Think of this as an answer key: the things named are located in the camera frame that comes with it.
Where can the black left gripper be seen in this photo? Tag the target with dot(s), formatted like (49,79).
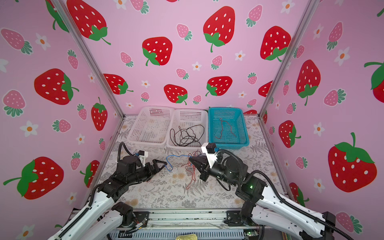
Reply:
(154,166)

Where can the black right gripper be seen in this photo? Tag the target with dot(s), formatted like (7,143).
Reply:
(202,162)

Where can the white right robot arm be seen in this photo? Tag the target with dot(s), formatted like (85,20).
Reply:
(263,204)

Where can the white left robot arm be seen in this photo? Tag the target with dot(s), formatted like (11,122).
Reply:
(99,198)

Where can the left white plastic basket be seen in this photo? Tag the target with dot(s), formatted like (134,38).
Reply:
(151,127)

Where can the white plastic basket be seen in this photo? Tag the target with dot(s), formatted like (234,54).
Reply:
(189,130)
(151,127)

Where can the middle white plastic basket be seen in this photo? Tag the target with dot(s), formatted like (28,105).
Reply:
(189,130)

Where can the teal plastic basket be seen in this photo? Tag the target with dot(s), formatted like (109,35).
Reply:
(227,128)

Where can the gold object at bottom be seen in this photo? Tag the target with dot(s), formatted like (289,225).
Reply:
(187,237)

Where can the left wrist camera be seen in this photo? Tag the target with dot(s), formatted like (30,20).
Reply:
(142,155)

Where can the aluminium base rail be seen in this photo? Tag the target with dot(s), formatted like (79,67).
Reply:
(124,224)

